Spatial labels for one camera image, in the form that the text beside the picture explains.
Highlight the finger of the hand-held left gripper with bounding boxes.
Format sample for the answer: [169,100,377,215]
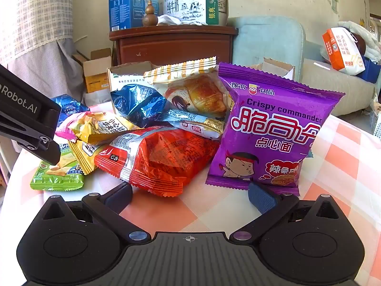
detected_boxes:
[0,110,62,166]

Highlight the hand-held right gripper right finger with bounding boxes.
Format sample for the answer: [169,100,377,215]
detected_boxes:
[231,181,343,243]

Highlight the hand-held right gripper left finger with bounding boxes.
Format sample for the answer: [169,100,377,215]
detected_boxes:
[37,182,151,244]

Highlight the green snack packet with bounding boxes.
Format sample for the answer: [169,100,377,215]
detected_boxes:
[30,143,85,191]

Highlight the pink snack packet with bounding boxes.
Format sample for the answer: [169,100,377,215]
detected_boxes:
[54,115,78,140]

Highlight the yellow snack packet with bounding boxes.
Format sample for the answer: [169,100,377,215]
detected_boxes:
[68,112,140,146]
[69,139,111,176]

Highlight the blue foil snack packet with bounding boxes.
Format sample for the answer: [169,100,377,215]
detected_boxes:
[110,84,177,129]
[50,94,90,126]

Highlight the red snack packet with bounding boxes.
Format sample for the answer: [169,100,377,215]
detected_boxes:
[94,126,221,198]

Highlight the purple snack packet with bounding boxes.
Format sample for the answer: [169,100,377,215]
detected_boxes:
[205,62,346,196]

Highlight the white printed cardboard box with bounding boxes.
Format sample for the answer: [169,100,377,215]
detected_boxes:
[106,57,296,117]

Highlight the yellow croissant bread packet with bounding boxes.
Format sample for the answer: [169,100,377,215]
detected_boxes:
[143,56,230,120]

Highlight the open yellow label cardboard box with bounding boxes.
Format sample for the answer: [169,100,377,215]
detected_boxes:
[72,48,113,93]

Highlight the checkered fabric cover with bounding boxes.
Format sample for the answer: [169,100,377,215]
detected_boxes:
[0,0,87,99]

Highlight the pink white checkered tablecloth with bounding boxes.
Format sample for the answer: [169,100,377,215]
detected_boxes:
[0,100,381,286]

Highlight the cream sofa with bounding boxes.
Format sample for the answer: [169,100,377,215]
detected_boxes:
[302,40,378,117]

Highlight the blue carton box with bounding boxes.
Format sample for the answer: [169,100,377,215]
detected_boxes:
[109,0,160,32]

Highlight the wooden gourd ornament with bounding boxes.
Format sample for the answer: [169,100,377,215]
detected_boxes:
[142,0,159,27]

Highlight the brown wooden cabinet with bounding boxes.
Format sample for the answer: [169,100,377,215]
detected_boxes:
[109,25,239,69]

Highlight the light blue sofa cushion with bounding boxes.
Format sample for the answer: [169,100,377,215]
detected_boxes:
[228,16,306,81]

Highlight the white dotted work glove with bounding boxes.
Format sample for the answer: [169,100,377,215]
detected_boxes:
[157,14,209,26]

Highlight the orange white box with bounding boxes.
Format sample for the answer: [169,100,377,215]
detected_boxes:
[322,27,366,76]

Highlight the white green milk carton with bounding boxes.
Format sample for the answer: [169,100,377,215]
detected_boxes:
[163,0,219,26]

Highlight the brown cardboard box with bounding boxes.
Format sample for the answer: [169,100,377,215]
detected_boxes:
[217,0,229,27]

